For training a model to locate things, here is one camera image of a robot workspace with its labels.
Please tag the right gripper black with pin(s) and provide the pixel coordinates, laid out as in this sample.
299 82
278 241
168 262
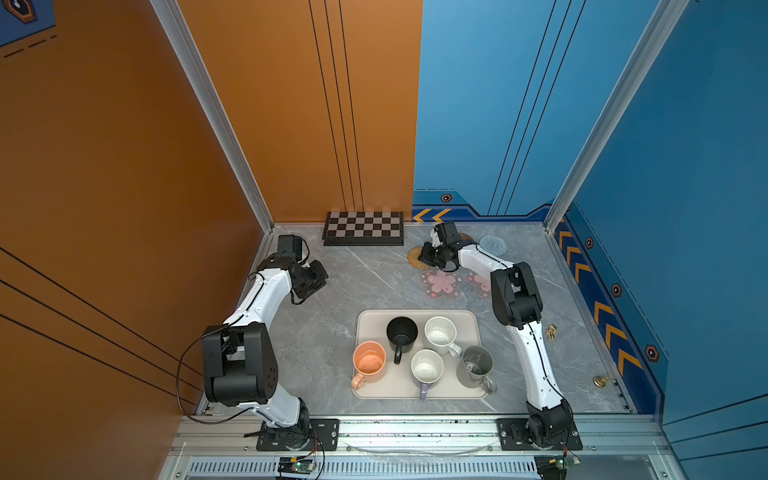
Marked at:
425 255

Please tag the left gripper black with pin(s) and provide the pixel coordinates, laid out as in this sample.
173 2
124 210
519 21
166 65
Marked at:
320 280

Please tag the woven rattan round coaster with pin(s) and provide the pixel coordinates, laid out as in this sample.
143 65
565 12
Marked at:
413 258

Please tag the pink flower coaster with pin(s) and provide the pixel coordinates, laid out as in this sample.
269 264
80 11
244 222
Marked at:
439 284
481 285

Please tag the blue woven round coaster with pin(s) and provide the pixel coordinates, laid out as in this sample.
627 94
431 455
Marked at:
494 245

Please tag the black mug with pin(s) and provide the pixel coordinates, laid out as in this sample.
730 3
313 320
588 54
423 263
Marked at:
402 332

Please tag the grey mug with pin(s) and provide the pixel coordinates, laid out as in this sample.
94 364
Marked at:
474 369

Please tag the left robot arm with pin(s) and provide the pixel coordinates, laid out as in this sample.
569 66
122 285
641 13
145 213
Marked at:
240 366

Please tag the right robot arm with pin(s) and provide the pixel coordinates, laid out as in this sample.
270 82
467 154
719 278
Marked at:
517 305

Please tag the black white chessboard box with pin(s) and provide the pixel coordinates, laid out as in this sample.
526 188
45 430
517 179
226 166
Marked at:
373 228

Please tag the beige plastic tray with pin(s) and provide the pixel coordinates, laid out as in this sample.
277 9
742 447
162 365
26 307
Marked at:
396 381

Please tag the orange pink mug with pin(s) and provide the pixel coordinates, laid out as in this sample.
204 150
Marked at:
369 360

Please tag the small gold figurine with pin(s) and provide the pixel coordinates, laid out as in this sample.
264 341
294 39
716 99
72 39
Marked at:
551 332

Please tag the small brass bell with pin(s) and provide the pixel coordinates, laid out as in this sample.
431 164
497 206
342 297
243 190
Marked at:
601 381

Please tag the left green circuit board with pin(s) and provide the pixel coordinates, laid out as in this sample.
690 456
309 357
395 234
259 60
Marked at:
297 466

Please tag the green circuit board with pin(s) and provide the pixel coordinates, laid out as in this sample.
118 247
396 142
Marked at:
555 468
297 466

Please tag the right green circuit board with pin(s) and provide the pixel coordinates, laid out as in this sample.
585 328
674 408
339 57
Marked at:
555 468

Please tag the white mug purple handle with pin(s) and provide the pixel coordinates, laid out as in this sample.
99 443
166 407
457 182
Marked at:
427 368

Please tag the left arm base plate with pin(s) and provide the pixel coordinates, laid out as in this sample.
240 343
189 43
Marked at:
324 433

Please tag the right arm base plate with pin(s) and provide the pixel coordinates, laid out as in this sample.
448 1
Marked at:
513 435

